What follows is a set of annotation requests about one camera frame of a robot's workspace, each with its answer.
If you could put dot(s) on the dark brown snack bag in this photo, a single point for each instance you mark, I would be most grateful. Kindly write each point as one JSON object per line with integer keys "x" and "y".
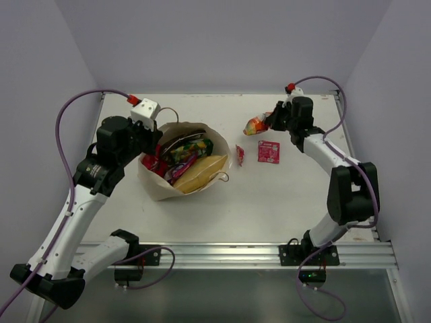
{"x": 179, "y": 140}

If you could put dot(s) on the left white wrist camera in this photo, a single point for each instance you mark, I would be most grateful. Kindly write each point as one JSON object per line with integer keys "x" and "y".
{"x": 146, "y": 110}

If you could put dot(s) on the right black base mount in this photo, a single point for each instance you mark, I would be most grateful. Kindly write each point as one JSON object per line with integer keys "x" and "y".
{"x": 303, "y": 259}

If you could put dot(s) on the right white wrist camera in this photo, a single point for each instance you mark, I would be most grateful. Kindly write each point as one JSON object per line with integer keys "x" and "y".
{"x": 292, "y": 90}

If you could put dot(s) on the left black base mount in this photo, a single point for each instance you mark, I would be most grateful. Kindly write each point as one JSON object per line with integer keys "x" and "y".
{"x": 131, "y": 269}

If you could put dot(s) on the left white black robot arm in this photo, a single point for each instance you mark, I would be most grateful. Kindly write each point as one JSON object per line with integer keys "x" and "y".
{"x": 55, "y": 273}

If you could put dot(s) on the purple Fox's candy bag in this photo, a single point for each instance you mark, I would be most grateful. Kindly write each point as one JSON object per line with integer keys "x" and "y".
{"x": 174, "y": 173}

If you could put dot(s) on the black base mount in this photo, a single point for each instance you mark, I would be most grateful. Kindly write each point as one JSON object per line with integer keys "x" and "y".
{"x": 303, "y": 259}
{"x": 131, "y": 269}

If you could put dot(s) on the orange snack packet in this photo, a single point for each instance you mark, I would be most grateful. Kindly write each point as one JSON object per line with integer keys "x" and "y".
{"x": 256, "y": 125}

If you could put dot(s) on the green snack packet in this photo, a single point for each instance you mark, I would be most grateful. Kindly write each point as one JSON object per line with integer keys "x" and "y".
{"x": 198, "y": 147}

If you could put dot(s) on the small red candy wrapper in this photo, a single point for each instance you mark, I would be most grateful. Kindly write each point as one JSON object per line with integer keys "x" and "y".
{"x": 240, "y": 154}

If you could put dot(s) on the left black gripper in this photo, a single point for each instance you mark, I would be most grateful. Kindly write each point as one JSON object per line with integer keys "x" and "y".
{"x": 152, "y": 138}

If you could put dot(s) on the brown paper bag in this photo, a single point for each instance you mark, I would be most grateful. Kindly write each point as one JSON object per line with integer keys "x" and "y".
{"x": 158, "y": 188}

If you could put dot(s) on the red R snack packet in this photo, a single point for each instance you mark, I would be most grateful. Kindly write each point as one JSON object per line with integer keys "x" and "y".
{"x": 155, "y": 164}

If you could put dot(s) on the yellow chips bag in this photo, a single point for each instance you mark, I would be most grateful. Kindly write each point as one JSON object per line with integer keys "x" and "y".
{"x": 200, "y": 173}

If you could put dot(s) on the red pink candy packet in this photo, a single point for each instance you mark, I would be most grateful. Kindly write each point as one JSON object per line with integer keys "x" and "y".
{"x": 268, "y": 152}

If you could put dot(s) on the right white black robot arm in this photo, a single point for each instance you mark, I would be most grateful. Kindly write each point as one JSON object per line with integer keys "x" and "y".
{"x": 353, "y": 195}

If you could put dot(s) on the aluminium mounting rail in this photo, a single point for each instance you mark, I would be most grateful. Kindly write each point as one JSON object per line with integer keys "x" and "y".
{"x": 269, "y": 256}

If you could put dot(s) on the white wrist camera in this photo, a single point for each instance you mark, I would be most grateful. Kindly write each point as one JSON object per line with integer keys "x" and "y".
{"x": 146, "y": 110}
{"x": 292, "y": 90}

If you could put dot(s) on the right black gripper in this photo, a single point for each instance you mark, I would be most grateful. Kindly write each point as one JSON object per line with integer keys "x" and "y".
{"x": 272, "y": 119}

